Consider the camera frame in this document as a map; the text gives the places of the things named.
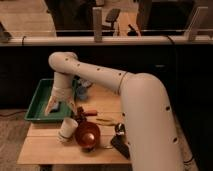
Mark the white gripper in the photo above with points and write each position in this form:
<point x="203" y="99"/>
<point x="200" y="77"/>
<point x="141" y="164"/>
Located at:
<point x="62" y="91"/>

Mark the dark purple grape bunch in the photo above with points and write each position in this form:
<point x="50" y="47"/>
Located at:
<point x="80" y="117"/>

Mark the white paper cup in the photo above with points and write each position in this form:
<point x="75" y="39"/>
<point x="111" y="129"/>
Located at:
<point x="67" y="129"/>

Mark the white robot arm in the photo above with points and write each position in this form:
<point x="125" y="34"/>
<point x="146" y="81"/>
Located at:
<point x="149" y="122"/>

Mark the blue grey sponge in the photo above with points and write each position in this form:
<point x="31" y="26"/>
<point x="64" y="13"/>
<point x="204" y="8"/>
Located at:
<point x="56" y="107"/>

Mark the green plastic tray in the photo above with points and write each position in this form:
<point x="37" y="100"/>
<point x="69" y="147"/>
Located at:
<point x="38" y="104"/>

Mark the light blue plastic bottle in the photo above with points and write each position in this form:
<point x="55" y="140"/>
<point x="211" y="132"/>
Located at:
<point x="81" y="89"/>

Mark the orange carrot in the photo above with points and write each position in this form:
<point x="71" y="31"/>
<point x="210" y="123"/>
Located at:
<point x="91" y="113"/>

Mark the brown wooden bowl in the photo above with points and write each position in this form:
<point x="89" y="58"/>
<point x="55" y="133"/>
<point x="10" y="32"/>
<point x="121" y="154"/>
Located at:
<point x="87" y="135"/>

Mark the yellow green banana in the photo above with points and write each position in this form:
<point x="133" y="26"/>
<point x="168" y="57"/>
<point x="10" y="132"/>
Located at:
<point x="105" y="122"/>

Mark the black office chair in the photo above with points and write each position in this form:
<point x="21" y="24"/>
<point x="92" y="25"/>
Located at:
<point x="111" y="19"/>

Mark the white horizontal rail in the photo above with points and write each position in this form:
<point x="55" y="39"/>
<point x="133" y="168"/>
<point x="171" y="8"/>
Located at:
<point x="106" y="41"/>

